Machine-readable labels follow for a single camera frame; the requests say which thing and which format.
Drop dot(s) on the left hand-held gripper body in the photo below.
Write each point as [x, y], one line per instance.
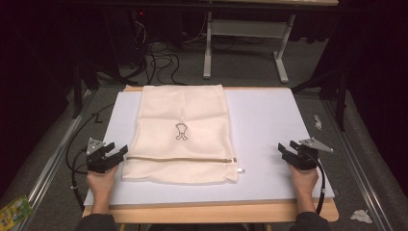
[96, 160]

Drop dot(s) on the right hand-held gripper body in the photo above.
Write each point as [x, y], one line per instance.
[306, 157]

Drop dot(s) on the cream mesh laundry bag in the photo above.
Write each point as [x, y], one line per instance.
[183, 109]

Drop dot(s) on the person's left hand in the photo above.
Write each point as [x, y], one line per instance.
[102, 183]

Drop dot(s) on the person's right hand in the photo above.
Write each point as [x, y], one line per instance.
[303, 181]

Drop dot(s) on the white foam board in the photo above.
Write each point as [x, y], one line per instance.
[266, 128]

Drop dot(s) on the small white paper scrap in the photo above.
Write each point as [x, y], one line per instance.
[318, 122]

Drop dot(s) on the black stand legs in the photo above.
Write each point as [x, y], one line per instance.
[80, 86]
[336, 93]

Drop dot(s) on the crumpled white tissue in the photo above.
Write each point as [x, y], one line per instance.
[361, 216]

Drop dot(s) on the green snack packet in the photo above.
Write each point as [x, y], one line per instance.
[14, 212]

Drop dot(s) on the wooden table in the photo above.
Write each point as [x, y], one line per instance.
[208, 213]

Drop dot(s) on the metal floor rail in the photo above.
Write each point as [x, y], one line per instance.
[356, 166]
[48, 166]

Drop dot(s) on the white metal desk frame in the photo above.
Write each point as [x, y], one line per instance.
[247, 29]

